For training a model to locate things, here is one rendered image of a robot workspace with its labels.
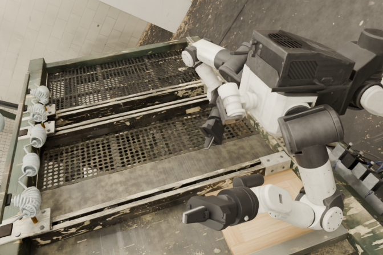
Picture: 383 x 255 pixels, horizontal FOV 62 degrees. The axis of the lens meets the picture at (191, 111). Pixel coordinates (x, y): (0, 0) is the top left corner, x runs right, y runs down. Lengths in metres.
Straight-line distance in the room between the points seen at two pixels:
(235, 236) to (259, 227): 0.10
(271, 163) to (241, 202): 0.66
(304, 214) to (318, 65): 0.43
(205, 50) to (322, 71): 0.51
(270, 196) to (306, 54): 0.40
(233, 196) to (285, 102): 0.33
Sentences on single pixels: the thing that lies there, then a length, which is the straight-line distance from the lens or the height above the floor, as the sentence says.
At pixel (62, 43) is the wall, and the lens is 6.79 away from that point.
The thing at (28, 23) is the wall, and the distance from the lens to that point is 6.69.
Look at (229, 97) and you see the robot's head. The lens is 1.01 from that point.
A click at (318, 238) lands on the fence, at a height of 0.99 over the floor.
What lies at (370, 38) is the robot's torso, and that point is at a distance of 1.22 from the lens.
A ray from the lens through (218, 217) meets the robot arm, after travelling 0.74.
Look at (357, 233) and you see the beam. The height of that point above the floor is 0.89.
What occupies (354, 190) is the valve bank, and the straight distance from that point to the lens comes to 1.49.
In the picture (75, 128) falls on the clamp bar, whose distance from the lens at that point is 1.77.
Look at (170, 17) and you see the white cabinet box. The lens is 5.15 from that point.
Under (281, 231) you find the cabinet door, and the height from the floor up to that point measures 1.06.
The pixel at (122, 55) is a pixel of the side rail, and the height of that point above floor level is 1.35.
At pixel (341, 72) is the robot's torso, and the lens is 1.08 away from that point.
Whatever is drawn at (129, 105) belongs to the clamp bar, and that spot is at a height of 1.40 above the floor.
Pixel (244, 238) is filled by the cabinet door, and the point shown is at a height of 1.18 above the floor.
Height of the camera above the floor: 2.03
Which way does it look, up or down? 30 degrees down
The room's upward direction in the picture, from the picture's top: 73 degrees counter-clockwise
